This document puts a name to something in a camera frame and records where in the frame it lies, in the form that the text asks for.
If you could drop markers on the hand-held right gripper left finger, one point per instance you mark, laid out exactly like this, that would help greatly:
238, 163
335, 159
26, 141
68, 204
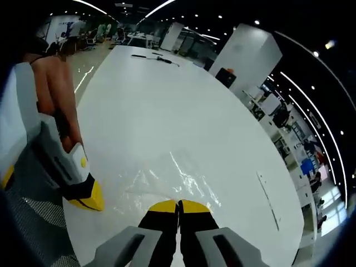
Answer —
155, 222

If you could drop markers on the blue storage bin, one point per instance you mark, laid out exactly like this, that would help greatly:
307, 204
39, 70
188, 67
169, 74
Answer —
307, 167

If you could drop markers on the grey mesh chair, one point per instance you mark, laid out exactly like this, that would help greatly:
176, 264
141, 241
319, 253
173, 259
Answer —
33, 231

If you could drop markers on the crinkled clear food packaging bag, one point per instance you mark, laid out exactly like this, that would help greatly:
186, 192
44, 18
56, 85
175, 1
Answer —
172, 180

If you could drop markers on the person's left hand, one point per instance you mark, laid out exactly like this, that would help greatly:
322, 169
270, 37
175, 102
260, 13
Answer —
58, 91

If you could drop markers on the short black pen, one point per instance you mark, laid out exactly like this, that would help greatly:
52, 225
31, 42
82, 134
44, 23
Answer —
139, 56

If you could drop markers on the black box with orange top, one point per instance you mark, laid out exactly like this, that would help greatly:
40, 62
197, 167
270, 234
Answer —
226, 78

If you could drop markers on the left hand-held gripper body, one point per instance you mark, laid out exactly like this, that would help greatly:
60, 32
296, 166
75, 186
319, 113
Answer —
16, 111

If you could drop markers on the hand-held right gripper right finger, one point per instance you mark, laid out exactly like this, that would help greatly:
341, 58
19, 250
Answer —
194, 222

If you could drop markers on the white square pillar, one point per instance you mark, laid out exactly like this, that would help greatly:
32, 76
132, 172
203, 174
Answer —
247, 55

